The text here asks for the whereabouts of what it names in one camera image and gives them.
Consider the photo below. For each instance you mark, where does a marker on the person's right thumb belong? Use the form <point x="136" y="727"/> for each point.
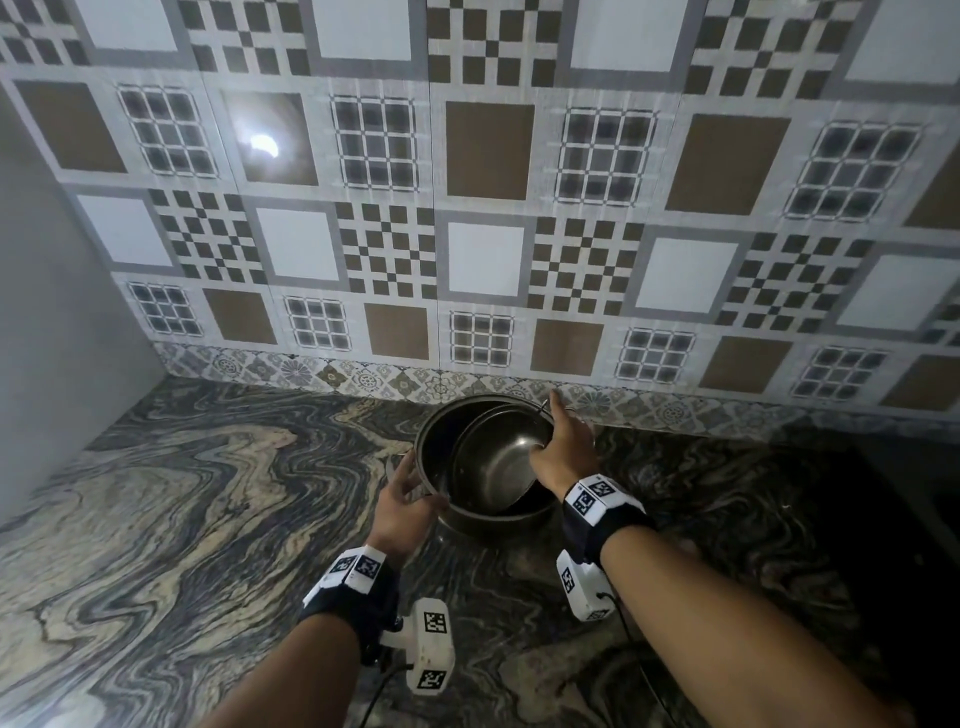
<point x="540" y="456"/>

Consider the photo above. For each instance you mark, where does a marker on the person's left forearm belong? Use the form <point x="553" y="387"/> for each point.
<point x="292" y="682"/>

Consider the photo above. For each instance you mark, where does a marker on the small steel pan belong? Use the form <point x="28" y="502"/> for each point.
<point x="491" y="465"/>

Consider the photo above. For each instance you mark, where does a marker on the person's right forearm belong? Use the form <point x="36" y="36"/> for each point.
<point x="720" y="637"/>

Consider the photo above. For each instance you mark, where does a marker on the large steel cooking pot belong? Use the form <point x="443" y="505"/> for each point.
<point x="439" y="442"/>

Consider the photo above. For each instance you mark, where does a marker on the black wristband with white markers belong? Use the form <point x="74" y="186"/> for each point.
<point x="352" y="589"/>
<point x="600" y="514"/>

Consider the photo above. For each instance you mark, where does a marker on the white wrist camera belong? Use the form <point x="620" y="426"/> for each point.
<point x="581" y="589"/>
<point x="427" y="645"/>

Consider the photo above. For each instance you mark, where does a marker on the person's left hand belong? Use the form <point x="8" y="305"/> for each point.
<point x="397" y="521"/>

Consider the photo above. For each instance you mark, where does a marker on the person's left thumb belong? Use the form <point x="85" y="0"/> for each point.
<point x="433" y="510"/>

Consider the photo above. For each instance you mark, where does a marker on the person's right hand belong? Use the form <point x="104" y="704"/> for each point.
<point x="562" y="465"/>

